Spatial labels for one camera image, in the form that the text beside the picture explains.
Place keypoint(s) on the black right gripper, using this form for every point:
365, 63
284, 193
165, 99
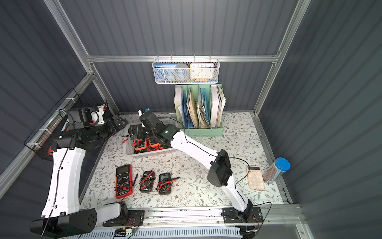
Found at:
136, 131

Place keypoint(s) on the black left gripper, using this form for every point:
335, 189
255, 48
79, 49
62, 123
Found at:
113, 123

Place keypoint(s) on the orange multimeter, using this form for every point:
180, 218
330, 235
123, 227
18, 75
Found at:
140, 145
153, 145

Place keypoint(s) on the white plastic basket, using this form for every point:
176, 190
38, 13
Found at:
128, 148

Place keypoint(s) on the small black multimeter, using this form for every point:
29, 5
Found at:
147, 181
165, 183

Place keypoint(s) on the red multimeter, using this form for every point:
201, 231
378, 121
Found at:
124, 182

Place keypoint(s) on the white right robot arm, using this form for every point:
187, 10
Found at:
216, 162

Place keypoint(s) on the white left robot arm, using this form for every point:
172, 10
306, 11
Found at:
61, 216

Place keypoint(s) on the blue box in basket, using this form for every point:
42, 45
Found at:
164, 72

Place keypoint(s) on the green file organizer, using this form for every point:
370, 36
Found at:
199, 109

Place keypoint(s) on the grey tape roll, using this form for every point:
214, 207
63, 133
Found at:
181, 72

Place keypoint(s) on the yellow alarm clock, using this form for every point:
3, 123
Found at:
202, 71

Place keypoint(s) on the pink calculator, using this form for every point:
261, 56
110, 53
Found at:
255, 178

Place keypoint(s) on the blue lid jar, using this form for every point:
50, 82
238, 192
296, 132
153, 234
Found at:
277, 169

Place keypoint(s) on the black wire wall basket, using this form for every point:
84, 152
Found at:
41, 144

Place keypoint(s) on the white wire wall basket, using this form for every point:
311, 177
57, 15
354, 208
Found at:
188, 61

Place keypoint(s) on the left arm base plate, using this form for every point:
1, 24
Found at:
127, 217

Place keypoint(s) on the white perforated cable duct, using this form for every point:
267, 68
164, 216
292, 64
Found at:
164, 233

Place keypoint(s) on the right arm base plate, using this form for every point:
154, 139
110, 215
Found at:
233, 216

